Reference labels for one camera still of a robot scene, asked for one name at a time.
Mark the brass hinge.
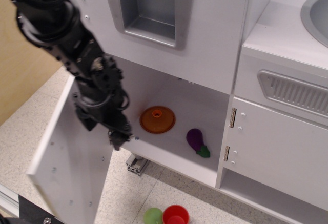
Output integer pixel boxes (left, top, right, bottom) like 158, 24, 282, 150
223, 146, 230, 161
229, 107, 237, 128

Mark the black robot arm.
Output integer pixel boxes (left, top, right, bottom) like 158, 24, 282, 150
12, 0, 132, 150

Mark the white low fridge door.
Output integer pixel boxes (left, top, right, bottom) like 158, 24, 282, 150
27, 77, 113, 223

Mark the orange toy lid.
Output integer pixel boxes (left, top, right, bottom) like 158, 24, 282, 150
139, 106, 176, 134

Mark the green toy ball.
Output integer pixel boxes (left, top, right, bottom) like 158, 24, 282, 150
143, 208, 163, 224

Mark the grey vent panel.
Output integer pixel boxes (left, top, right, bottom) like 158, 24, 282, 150
257, 70, 327, 117

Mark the aluminium extrusion bar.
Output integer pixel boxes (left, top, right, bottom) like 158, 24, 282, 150
126, 153, 150, 177

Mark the plywood board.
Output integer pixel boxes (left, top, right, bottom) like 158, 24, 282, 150
1, 0, 61, 124

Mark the white toy fridge cabinet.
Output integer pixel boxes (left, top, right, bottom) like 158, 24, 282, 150
76, 0, 248, 187

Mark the aluminium rail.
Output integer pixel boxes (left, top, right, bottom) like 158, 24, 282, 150
1, 184, 19, 218

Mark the purple toy eggplant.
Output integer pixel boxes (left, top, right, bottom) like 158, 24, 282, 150
186, 128, 211, 158

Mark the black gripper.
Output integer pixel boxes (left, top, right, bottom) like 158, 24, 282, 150
73, 93, 132, 151

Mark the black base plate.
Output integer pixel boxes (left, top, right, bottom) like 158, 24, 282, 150
18, 195, 62, 224

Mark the white toy kitchen counter unit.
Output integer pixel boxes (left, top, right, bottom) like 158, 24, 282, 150
217, 0, 327, 223

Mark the red toy cup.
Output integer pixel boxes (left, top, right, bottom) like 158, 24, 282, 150
162, 205, 190, 224

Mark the lower brass hinge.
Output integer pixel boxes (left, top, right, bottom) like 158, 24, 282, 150
223, 146, 230, 161

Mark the upper brass hinge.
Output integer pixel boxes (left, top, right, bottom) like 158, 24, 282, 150
229, 107, 237, 128

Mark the grey ice dispenser recess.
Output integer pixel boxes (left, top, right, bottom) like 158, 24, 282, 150
108, 0, 193, 50

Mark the grey toy sink basin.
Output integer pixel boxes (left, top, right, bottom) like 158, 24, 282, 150
300, 0, 327, 47

